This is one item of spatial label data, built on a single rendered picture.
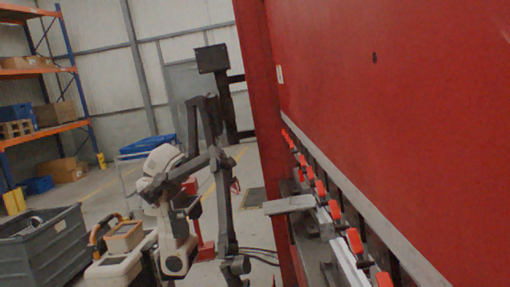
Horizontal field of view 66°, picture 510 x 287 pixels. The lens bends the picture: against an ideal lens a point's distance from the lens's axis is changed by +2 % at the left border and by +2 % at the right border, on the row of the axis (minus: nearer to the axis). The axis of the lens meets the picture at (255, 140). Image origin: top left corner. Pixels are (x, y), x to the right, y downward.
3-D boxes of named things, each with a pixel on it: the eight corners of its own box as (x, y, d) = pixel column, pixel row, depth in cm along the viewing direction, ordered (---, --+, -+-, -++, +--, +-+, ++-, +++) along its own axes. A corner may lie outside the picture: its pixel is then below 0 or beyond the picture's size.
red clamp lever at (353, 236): (344, 227, 91) (357, 268, 84) (362, 224, 91) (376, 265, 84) (343, 231, 92) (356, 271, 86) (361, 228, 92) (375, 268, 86)
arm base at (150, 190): (147, 186, 207) (137, 194, 196) (157, 175, 205) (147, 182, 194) (159, 197, 208) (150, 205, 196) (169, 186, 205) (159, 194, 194)
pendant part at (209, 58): (218, 146, 350) (199, 51, 335) (245, 141, 350) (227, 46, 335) (214, 158, 300) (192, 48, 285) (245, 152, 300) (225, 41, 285)
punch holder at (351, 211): (348, 245, 111) (340, 191, 109) (378, 241, 111) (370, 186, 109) (365, 273, 97) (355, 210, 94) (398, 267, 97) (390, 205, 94)
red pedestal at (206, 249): (192, 254, 393) (174, 177, 379) (216, 249, 393) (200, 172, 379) (189, 264, 374) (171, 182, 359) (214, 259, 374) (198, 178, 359)
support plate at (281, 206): (262, 203, 212) (262, 202, 212) (309, 195, 212) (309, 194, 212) (264, 216, 195) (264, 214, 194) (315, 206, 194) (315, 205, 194)
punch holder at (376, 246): (371, 284, 92) (362, 218, 89) (407, 278, 92) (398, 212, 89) (397, 326, 77) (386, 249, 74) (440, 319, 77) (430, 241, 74)
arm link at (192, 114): (187, 93, 237) (182, 95, 227) (209, 93, 235) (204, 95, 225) (191, 163, 246) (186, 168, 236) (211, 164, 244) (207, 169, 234)
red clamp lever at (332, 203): (326, 199, 110) (335, 230, 104) (340, 197, 110) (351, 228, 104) (326, 202, 112) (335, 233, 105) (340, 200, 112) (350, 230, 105)
